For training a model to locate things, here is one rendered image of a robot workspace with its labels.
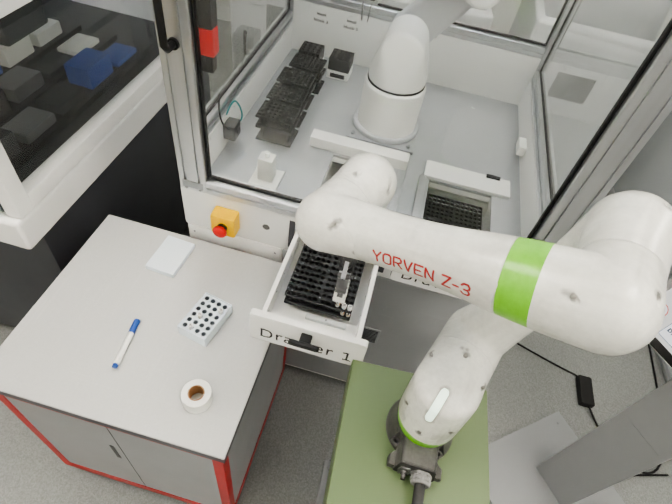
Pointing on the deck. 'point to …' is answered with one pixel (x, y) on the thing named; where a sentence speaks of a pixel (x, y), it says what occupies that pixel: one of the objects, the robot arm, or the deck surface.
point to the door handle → (163, 29)
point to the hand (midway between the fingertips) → (341, 290)
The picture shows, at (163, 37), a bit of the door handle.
